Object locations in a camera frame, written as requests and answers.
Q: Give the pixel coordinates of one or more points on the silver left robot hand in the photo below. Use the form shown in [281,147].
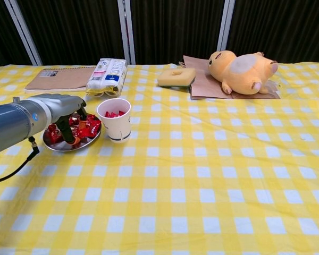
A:
[66,105]

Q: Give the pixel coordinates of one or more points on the red candy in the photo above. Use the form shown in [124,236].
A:
[110,114]
[121,113]
[54,134]
[94,127]

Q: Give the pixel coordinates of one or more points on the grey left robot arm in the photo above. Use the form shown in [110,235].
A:
[13,125]

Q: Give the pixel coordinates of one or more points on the white paper cup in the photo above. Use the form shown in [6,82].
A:
[118,126]

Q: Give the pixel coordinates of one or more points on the brown spiral notebook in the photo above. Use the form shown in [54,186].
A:
[58,79]

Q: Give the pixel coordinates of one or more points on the round steel plate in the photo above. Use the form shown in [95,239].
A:
[90,142]

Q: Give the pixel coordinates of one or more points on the white plastic-wrapped pack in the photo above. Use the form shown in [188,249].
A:
[106,74]

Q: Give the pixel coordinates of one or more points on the yellow sponge with hole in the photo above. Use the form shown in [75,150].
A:
[172,79]

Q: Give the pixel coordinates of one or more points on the yellow checkered tablecloth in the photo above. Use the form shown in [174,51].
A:
[175,172]

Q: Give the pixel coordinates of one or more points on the brown paper bag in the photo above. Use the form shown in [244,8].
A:
[204,87]

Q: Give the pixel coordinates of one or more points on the yellow plush toy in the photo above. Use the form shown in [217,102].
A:
[239,77]

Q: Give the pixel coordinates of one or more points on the clear plastic wrapper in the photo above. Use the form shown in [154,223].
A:
[271,85]

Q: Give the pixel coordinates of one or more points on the white frame post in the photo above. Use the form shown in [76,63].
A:
[127,34]
[24,32]
[226,26]

